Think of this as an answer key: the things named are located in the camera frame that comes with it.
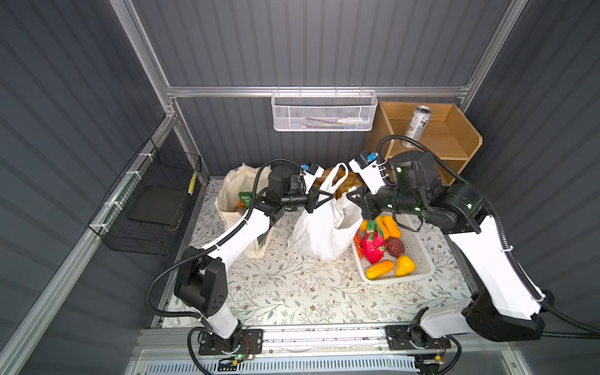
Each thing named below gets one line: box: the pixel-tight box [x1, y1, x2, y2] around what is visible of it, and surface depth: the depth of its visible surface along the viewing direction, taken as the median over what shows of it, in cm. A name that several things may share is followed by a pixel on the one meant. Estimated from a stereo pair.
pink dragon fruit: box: [361, 219, 387, 265], surface depth 88 cm
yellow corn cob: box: [365, 260, 394, 281], surface depth 86 cm
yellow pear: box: [394, 254, 417, 278], surface depth 86 cm
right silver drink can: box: [400, 104, 433, 149], surface depth 80 cm
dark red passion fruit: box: [385, 236, 405, 259], surface depth 91 cm
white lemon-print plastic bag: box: [287, 162, 364, 261], surface depth 75 cm
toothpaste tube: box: [305, 116, 371, 128], surface depth 93 cm
